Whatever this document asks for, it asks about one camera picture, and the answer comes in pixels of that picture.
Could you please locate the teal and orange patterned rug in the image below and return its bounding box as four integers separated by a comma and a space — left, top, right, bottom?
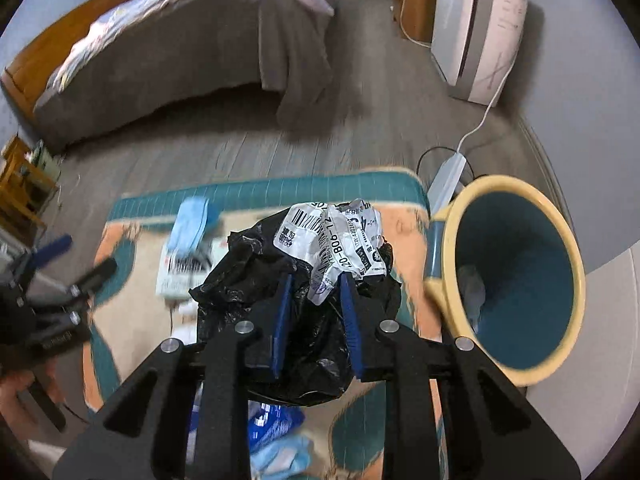
82, 167, 451, 480

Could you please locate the white power cable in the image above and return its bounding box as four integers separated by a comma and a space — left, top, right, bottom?
400, 0, 521, 157

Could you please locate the wooden bed headboard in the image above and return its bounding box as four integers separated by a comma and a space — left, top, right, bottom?
0, 0, 141, 122

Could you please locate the white air purifier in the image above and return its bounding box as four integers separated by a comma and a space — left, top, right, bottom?
431, 0, 532, 106

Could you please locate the light floral quilt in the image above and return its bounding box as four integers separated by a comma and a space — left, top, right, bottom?
50, 0, 337, 92

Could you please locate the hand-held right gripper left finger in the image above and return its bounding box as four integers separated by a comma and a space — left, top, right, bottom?
52, 271, 295, 480

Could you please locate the black plastic bag white label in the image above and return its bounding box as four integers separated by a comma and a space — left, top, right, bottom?
189, 199, 402, 407

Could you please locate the wooden nightstand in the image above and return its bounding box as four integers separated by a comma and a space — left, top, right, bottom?
391, 0, 441, 44

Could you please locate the bed with grey cover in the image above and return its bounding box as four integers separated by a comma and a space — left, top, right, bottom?
32, 0, 346, 155

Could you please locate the white power strip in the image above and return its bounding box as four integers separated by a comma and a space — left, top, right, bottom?
429, 154, 468, 211

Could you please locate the white panelled door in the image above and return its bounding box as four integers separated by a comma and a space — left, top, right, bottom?
520, 247, 640, 480

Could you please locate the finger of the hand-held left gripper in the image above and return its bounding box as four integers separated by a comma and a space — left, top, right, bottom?
29, 234, 74, 272
64, 257, 119, 302

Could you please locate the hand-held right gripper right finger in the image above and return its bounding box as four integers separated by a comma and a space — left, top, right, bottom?
340, 274, 584, 480

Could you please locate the black cable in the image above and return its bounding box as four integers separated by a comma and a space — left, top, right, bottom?
416, 146, 476, 186

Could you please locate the light blue face mask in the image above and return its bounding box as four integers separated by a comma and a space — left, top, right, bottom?
249, 434, 313, 480

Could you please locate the wooden side table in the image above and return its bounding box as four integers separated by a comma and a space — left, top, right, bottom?
0, 134, 62, 241

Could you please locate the white tissue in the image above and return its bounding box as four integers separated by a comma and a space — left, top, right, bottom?
456, 264, 487, 322

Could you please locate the white barcode packet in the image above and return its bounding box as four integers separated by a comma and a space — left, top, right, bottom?
156, 238, 228, 303

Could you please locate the yellow rimmed teal trash bin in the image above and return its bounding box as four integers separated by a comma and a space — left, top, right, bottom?
424, 175, 587, 387

